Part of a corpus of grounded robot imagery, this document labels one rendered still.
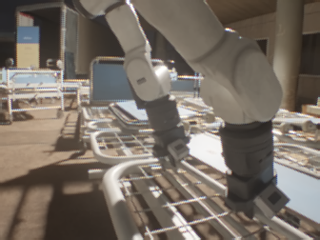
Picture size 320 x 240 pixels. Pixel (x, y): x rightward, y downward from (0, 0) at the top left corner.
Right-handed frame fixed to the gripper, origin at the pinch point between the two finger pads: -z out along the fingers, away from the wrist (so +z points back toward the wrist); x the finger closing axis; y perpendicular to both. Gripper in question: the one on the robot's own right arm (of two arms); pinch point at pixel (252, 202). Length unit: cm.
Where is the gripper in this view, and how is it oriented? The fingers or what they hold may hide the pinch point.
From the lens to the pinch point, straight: 47.6
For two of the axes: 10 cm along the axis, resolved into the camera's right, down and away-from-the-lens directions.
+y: -4.8, -2.0, 8.6
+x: 8.3, -4.1, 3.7
